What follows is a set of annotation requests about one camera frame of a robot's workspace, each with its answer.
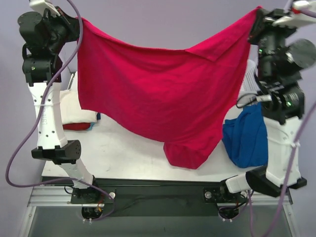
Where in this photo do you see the red t shirt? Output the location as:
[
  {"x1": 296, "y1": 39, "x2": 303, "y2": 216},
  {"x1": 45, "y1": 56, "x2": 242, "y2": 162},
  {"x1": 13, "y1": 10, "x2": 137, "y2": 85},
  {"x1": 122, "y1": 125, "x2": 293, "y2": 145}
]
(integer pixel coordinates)
[
  {"x1": 78, "y1": 9, "x2": 259, "y2": 169},
  {"x1": 63, "y1": 122, "x2": 91, "y2": 131}
]

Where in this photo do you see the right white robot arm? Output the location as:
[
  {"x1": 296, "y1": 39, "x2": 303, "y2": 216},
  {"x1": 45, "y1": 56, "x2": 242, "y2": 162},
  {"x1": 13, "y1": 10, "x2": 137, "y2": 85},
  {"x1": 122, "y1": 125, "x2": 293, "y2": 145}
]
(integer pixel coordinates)
[{"x1": 219, "y1": 0, "x2": 316, "y2": 201}]

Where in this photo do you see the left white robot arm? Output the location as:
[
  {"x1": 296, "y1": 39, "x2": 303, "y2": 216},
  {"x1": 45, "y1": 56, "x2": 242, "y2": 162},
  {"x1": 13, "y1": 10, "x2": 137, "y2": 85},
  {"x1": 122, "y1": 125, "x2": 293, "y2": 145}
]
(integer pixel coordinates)
[{"x1": 18, "y1": 0, "x2": 100, "y2": 203}]

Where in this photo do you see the white perforated plastic basket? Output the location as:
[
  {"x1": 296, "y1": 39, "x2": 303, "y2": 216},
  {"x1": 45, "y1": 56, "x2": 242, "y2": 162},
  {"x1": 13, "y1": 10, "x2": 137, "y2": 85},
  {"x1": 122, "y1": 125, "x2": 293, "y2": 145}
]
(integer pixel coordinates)
[{"x1": 239, "y1": 59, "x2": 260, "y2": 95}]

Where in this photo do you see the cream folded t shirt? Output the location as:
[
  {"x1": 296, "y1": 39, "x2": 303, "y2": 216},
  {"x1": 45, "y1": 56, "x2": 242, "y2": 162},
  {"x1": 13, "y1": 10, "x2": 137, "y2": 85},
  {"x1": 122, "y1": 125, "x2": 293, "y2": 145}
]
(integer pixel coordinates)
[{"x1": 60, "y1": 90, "x2": 97, "y2": 125}]

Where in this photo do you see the blue t shirt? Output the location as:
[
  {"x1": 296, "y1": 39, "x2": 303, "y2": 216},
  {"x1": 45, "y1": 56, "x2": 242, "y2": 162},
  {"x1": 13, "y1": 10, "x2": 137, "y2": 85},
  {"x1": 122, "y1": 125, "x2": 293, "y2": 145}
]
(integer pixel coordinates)
[{"x1": 222, "y1": 104, "x2": 268, "y2": 168}]

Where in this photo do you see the red folded t shirt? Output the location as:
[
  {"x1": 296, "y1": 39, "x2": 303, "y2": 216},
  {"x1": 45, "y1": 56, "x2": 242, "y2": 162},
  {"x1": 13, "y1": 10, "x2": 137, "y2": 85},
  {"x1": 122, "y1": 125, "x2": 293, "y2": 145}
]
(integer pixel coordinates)
[{"x1": 63, "y1": 122, "x2": 91, "y2": 131}]

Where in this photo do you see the teal folded t shirt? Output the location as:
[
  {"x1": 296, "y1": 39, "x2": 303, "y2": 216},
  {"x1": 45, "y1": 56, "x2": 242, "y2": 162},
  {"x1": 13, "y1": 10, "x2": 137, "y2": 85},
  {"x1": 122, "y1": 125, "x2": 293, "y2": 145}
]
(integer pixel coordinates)
[{"x1": 89, "y1": 122, "x2": 96, "y2": 130}]

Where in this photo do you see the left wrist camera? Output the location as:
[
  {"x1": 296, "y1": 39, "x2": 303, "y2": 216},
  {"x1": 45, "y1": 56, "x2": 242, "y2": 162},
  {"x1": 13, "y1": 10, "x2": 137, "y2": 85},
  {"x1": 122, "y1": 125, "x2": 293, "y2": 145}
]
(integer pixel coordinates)
[{"x1": 29, "y1": 0, "x2": 58, "y2": 14}]

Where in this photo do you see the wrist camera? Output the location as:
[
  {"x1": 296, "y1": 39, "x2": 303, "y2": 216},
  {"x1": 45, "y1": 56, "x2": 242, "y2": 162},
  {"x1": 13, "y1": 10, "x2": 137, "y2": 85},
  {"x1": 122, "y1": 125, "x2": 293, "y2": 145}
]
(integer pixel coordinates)
[
  {"x1": 29, "y1": 0, "x2": 58, "y2": 14},
  {"x1": 272, "y1": 0, "x2": 316, "y2": 28}
]

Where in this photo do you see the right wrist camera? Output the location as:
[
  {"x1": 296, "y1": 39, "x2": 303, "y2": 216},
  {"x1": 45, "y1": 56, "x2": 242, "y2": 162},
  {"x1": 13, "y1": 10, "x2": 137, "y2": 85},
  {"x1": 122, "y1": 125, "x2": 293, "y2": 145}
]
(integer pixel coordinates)
[{"x1": 272, "y1": 0, "x2": 316, "y2": 28}]

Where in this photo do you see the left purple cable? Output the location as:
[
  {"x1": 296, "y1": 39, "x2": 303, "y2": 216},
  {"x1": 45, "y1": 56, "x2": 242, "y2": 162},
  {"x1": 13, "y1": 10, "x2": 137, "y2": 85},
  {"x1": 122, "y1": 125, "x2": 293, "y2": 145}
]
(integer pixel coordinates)
[{"x1": 5, "y1": 0, "x2": 116, "y2": 221}]

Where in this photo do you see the aluminium mounting rail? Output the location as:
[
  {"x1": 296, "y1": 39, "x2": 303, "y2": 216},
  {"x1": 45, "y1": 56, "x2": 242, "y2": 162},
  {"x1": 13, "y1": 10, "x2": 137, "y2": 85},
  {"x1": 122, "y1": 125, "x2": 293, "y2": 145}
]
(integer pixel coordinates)
[{"x1": 27, "y1": 184, "x2": 293, "y2": 207}]

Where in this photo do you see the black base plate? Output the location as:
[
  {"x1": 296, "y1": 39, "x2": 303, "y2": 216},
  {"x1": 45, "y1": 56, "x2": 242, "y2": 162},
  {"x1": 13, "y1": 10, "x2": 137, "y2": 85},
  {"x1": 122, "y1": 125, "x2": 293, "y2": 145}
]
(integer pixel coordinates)
[{"x1": 70, "y1": 181, "x2": 248, "y2": 220}]

